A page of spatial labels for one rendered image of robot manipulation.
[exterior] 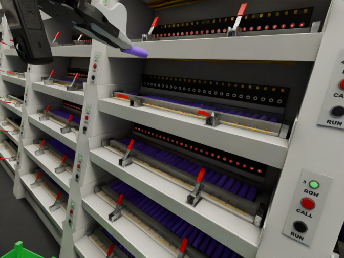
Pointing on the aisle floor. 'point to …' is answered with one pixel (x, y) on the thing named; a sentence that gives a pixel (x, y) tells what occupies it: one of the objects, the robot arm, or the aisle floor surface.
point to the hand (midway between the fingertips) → (122, 47)
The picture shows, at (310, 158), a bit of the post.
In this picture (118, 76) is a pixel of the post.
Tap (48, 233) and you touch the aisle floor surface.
